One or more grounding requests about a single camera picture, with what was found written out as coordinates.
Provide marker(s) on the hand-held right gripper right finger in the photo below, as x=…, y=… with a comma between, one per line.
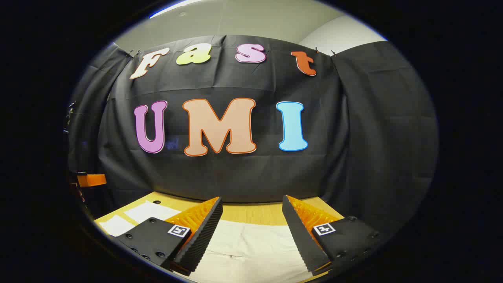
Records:
x=300, y=236

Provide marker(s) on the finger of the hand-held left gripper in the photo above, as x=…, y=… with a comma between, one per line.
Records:
x=92, y=180

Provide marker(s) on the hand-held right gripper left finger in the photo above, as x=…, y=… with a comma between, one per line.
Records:
x=202, y=236

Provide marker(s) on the white jeans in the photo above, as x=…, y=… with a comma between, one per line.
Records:
x=251, y=251

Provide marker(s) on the black backdrop cloth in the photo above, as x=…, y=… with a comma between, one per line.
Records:
x=235, y=173

